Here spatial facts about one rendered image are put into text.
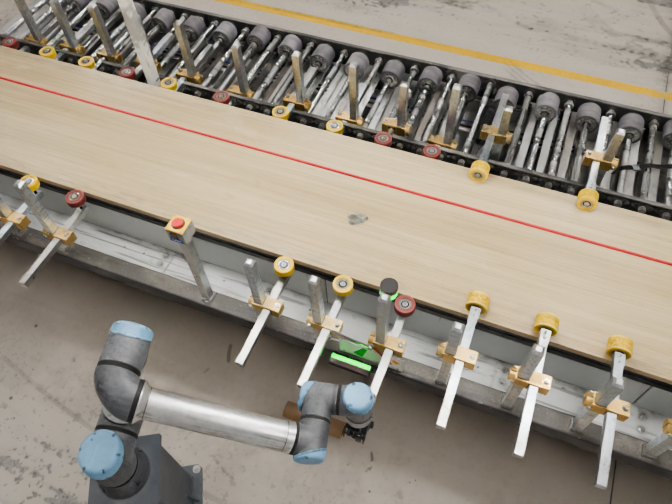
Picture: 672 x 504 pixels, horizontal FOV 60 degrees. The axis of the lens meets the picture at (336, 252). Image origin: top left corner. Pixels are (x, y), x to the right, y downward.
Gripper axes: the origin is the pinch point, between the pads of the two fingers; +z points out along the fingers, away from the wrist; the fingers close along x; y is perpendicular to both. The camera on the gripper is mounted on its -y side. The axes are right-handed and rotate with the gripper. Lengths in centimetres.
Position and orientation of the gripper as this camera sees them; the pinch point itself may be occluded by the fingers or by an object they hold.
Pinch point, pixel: (360, 428)
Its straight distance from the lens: 211.0
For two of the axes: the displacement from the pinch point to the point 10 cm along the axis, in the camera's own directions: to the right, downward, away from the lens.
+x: 9.3, 2.9, -2.3
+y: -3.7, 7.7, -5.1
